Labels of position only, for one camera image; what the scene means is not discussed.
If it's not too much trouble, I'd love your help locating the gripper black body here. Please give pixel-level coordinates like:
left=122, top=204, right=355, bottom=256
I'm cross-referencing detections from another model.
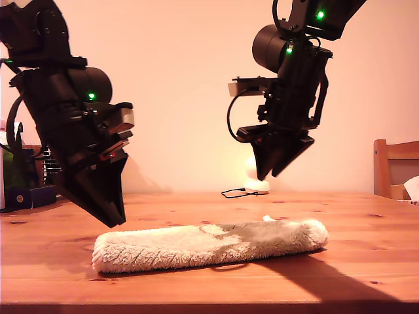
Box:
left=41, top=114, right=130, bottom=190
left=236, top=94, right=321, bottom=145

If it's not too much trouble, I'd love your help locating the cream fluffy tea towel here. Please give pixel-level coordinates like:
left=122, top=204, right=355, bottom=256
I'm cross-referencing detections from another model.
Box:
left=91, top=215, right=329, bottom=274

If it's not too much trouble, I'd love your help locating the green and white bag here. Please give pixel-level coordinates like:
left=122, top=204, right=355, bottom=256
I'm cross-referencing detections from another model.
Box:
left=0, top=122, right=42, bottom=211

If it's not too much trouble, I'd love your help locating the dark blue box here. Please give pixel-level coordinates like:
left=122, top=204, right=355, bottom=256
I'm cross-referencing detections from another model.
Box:
left=3, top=185, right=58, bottom=211

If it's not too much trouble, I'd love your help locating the wooden chair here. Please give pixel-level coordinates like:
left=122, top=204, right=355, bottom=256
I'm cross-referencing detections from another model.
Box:
left=372, top=139, right=419, bottom=201

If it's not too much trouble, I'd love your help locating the white tissue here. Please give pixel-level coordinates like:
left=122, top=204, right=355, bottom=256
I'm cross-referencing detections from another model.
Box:
left=401, top=175, right=419, bottom=201

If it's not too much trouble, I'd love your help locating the white round security camera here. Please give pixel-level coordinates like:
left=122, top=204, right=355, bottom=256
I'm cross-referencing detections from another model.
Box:
left=242, top=155, right=271, bottom=196

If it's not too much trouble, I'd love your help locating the thick black wrist cable loop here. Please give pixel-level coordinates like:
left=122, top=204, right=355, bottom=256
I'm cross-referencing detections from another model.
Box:
left=307, top=73, right=330, bottom=129

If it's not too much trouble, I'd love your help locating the gripper grey camera box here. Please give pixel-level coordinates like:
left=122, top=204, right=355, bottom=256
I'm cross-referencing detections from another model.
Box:
left=228, top=76, right=279, bottom=98
left=107, top=102, right=136, bottom=139

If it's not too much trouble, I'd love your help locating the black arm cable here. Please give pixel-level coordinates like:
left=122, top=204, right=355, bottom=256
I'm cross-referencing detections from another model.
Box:
left=5, top=96, right=26, bottom=154

